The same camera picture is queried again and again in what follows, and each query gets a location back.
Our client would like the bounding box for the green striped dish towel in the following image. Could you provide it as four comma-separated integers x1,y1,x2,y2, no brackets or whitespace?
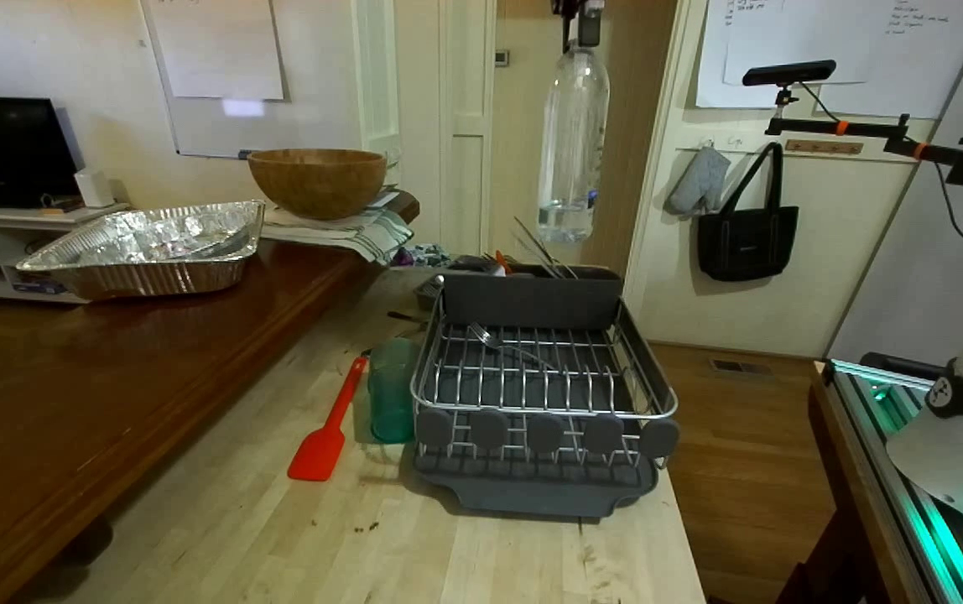
348,199,416,268

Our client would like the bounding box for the grey hanging pouch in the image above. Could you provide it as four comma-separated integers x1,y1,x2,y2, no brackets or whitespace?
660,145,735,221

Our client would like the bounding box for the black tote bag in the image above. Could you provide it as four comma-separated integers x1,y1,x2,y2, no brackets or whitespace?
691,139,802,285

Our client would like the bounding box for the green plastic cup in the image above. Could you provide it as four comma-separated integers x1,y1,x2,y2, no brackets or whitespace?
364,332,430,445

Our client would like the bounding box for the grey dish drying rack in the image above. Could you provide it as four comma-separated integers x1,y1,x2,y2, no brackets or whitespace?
404,256,684,522

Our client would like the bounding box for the large white whiteboard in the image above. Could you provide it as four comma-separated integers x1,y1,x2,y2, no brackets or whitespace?
691,0,963,125

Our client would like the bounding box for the aluminium foil tray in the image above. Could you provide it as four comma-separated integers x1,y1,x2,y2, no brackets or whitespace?
13,199,269,304

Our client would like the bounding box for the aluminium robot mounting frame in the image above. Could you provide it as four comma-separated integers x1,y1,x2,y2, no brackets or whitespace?
813,351,963,604

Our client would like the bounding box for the black bar camera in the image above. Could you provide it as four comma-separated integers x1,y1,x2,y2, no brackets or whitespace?
738,58,843,89

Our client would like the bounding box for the wooden bowl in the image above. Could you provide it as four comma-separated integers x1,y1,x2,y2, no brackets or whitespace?
245,148,392,226

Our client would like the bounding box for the black camera mounting bar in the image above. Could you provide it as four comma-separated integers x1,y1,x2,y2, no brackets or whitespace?
766,107,963,195

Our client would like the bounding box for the clear soap pump bottle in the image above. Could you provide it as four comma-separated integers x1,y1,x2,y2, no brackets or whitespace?
532,2,615,252

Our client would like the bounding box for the red silicone spatula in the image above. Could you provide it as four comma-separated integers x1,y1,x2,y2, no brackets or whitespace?
285,348,374,488

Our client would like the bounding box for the black monitor screen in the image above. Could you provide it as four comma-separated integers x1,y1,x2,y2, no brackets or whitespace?
0,89,86,211

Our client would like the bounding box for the thin wooden chopstick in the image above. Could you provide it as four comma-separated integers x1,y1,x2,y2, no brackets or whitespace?
532,237,580,282
509,211,562,278

